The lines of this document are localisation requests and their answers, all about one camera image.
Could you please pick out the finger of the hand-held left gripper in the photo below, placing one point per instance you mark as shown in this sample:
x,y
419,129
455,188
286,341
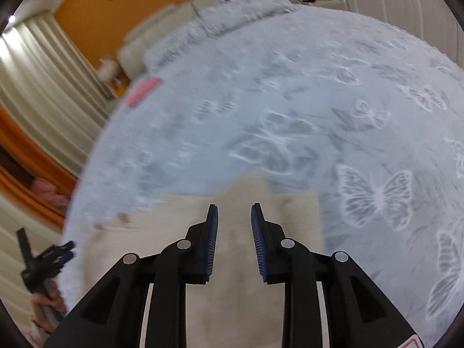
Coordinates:
x,y
65,256
65,245

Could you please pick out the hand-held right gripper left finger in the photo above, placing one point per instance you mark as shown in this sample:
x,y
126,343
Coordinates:
x,y
212,243

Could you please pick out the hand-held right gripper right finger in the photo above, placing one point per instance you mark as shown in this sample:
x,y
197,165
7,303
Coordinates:
x,y
259,243

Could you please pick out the cream sweater with black hearts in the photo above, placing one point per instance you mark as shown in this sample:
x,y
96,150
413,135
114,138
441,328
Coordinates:
x,y
235,297

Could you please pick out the person's left hand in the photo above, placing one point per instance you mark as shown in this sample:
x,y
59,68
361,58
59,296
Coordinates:
x,y
40,311

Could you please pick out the cream curtain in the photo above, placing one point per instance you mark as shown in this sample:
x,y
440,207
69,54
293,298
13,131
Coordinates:
x,y
21,232
47,72

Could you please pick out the pink hanging cloth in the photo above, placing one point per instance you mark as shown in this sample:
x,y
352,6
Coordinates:
x,y
50,192

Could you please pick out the orange curtain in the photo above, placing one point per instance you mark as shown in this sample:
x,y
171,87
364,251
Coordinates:
x,y
32,159

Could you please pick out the bed with butterfly duvet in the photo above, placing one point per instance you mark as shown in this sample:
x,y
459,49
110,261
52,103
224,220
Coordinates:
x,y
290,98

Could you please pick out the pink cushion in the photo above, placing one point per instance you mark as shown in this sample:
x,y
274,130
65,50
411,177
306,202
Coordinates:
x,y
143,92

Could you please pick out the white feather lamp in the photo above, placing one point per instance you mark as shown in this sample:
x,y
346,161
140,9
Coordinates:
x,y
108,68

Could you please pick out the beige padded headboard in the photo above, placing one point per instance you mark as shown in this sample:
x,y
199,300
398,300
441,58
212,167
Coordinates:
x,y
166,21

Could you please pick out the butterfly print pillow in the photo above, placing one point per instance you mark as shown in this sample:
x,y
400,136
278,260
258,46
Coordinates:
x,y
250,5

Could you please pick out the beige nightstand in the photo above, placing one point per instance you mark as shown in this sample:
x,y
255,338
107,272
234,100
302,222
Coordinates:
x,y
333,4

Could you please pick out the white wardrobe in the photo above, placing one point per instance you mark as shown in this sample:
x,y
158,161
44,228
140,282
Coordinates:
x,y
391,0

